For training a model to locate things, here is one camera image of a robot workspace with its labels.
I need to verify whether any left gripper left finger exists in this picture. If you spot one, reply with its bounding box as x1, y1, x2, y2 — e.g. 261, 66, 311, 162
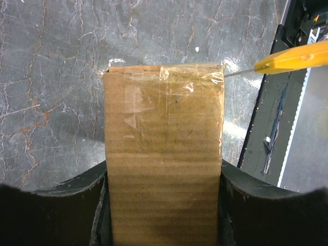
1, 161, 112, 245

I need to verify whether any yellow utility knife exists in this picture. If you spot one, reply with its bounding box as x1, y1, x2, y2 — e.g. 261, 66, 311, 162
225, 40, 327, 78

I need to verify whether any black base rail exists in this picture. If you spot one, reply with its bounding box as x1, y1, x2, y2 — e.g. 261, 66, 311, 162
237, 0, 328, 193

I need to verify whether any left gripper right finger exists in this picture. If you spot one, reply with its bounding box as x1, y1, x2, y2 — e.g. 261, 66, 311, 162
218, 163, 327, 245

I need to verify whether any brown cardboard express box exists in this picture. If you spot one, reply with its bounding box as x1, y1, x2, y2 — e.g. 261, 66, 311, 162
103, 64, 225, 245

